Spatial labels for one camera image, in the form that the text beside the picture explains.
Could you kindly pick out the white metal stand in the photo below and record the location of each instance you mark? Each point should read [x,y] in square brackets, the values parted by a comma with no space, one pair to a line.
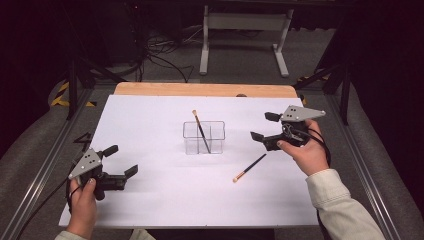
[246,21]

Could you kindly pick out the person's right hand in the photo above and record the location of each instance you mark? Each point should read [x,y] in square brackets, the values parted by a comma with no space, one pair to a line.
[311,156]

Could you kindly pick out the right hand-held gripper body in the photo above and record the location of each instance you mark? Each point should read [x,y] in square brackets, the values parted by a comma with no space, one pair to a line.
[300,114]

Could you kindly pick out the clear plastic organizer box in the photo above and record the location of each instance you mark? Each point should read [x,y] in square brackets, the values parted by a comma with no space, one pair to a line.
[216,137]

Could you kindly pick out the black tripod stand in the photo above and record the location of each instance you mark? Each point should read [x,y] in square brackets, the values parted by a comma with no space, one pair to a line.
[345,96]
[72,86]

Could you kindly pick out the person's left hand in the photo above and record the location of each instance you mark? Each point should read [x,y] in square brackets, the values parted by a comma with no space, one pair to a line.
[82,213]

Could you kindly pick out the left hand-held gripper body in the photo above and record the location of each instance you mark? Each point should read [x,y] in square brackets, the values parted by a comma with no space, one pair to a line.
[87,163]

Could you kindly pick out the black makeup brush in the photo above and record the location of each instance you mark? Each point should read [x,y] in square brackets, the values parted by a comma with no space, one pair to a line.
[201,131]
[249,167]

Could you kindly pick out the aluminium rail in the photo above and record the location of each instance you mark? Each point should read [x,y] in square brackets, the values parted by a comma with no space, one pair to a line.
[363,166]
[40,180]

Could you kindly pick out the white table mat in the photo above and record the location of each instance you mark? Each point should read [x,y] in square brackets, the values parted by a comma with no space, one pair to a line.
[186,200]

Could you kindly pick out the black triangular bracket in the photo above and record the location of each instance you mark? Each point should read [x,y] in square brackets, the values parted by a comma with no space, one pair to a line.
[83,138]

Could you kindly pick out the yellow black floor tape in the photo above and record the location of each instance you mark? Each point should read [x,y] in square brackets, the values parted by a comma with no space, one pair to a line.
[60,96]
[305,78]

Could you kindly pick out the person's pale jacket hem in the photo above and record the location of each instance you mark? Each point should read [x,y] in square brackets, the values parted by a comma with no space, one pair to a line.
[141,235]

